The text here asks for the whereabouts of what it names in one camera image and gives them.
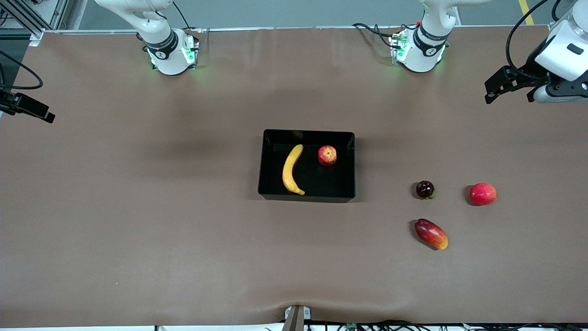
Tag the black plastic box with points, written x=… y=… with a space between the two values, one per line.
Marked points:
x=321 y=184

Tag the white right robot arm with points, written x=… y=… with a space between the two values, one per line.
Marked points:
x=170 y=59

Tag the metal table edge bracket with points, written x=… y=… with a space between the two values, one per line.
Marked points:
x=296 y=319

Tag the aluminium frame strut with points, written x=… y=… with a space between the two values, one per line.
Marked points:
x=59 y=14

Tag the yellow banana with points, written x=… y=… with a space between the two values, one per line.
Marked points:
x=290 y=170

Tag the dark purple mangosteen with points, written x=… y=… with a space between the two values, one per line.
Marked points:
x=425 y=188

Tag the red yellow striped apple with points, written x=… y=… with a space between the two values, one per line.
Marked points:
x=327 y=155

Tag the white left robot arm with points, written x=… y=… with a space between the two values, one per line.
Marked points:
x=422 y=50

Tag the small green circuit board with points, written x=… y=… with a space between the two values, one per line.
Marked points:
x=352 y=327

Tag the brown table cover sheet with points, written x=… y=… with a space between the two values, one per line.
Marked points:
x=294 y=253

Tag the red yellow mango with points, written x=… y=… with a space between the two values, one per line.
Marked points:
x=431 y=233

